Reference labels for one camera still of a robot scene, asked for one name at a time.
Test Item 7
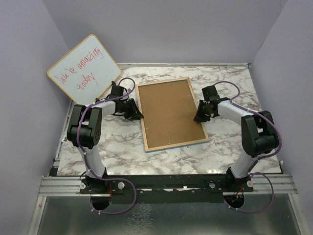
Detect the brown cardboard backing board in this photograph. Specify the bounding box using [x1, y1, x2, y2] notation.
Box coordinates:
[138, 80, 207, 149]

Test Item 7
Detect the blue wooden photo frame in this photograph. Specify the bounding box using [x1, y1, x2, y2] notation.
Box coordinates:
[135, 77, 210, 153]

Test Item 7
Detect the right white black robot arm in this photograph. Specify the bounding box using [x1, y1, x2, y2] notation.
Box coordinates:
[194, 85, 282, 191]

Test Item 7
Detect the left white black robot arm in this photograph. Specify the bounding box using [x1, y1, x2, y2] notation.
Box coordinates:
[67, 84, 144, 193]

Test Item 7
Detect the small whiteboard with red writing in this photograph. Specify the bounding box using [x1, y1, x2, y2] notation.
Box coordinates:
[47, 34, 121, 105]

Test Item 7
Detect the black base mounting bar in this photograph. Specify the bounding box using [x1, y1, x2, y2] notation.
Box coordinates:
[80, 174, 253, 204]

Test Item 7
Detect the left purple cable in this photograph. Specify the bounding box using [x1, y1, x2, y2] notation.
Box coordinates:
[76, 77, 137, 216]

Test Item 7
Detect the purple cable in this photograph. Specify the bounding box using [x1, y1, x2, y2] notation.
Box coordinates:
[214, 81, 283, 213]
[76, 77, 137, 216]

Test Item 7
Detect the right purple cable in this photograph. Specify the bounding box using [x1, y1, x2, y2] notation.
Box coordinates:
[214, 81, 283, 213]

